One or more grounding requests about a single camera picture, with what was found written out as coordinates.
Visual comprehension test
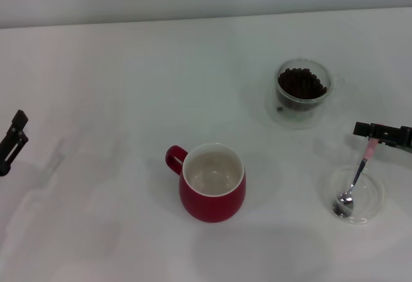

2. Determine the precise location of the pink-handled metal spoon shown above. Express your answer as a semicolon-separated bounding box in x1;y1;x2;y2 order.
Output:
332;138;378;217

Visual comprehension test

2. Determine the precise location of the clear glass saucer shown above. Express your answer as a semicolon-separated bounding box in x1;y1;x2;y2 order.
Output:
264;79;339;131
318;165;386;225

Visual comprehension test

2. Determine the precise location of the pile of coffee beans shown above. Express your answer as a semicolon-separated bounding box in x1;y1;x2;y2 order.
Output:
277;67;328;100

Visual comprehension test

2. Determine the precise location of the clear double-walled glass cup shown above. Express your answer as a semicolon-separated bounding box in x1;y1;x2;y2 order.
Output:
274;58;333;113

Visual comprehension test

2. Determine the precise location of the red ceramic mug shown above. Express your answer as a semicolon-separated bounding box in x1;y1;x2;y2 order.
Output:
165;142;247;223

